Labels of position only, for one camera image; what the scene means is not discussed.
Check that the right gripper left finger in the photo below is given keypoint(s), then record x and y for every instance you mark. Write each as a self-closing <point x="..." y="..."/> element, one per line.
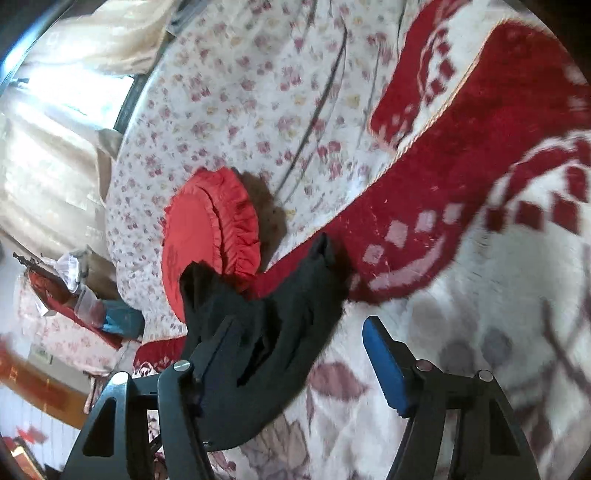
<point x="113" y="443"/>

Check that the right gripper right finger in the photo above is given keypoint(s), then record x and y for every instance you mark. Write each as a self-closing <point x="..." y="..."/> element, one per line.
<point x="489" y="442"/>

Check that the black pants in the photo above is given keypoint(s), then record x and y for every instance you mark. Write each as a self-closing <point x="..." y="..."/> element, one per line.
<point x="253" y="356"/>

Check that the blue gift bag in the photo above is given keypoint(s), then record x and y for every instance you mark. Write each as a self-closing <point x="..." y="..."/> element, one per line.
<point x="122" y="320"/>

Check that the floral pillow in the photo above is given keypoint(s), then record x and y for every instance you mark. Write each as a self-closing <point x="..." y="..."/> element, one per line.
<point x="61" y="337"/>

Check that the clear plastic bag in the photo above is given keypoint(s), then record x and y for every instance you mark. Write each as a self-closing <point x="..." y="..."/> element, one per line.
<point x="73" y="269"/>

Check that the red cloth strip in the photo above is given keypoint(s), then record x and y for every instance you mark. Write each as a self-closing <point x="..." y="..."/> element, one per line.
<point x="57" y="298"/>

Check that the red white floral fleece blanket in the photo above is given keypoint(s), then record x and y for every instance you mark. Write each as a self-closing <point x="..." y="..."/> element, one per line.
<point x="473" y="247"/>

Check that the red heart ruffled pillow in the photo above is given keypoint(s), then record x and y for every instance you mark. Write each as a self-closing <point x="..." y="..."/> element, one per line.
<point x="210" y="219"/>

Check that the beige curtain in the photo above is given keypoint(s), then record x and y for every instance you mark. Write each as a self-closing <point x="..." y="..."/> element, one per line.
<point x="59" y="63"/>

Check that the small floral print quilt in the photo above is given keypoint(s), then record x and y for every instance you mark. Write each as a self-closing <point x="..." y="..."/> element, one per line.
<point x="279" y="91"/>

